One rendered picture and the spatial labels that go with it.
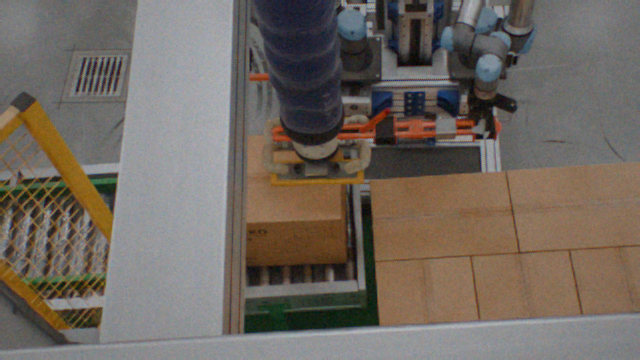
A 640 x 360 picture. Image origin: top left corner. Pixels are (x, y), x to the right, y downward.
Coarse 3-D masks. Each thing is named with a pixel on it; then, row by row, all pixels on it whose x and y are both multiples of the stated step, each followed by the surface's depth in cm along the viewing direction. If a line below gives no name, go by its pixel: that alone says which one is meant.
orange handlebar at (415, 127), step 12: (420, 120) 288; (468, 120) 287; (276, 132) 292; (372, 132) 288; (396, 132) 287; (408, 132) 287; (420, 132) 286; (432, 132) 286; (456, 132) 285; (468, 132) 285
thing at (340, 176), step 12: (288, 168) 297; (300, 168) 294; (336, 168) 292; (276, 180) 295; (288, 180) 295; (300, 180) 294; (312, 180) 294; (324, 180) 293; (336, 180) 293; (348, 180) 293; (360, 180) 292
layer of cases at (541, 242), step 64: (384, 192) 356; (448, 192) 353; (512, 192) 350; (576, 192) 348; (384, 256) 340; (448, 256) 338; (512, 256) 335; (576, 256) 333; (384, 320) 326; (448, 320) 324
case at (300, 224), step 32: (256, 160) 322; (288, 160) 320; (256, 192) 314; (288, 192) 313; (320, 192) 312; (256, 224) 309; (288, 224) 309; (320, 224) 309; (256, 256) 334; (288, 256) 334; (320, 256) 334
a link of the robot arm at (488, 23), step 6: (486, 12) 309; (492, 12) 308; (480, 18) 308; (486, 18) 307; (492, 18) 307; (498, 18) 309; (480, 24) 306; (486, 24) 306; (492, 24) 305; (498, 24) 307; (480, 30) 306; (486, 30) 306; (492, 30) 307
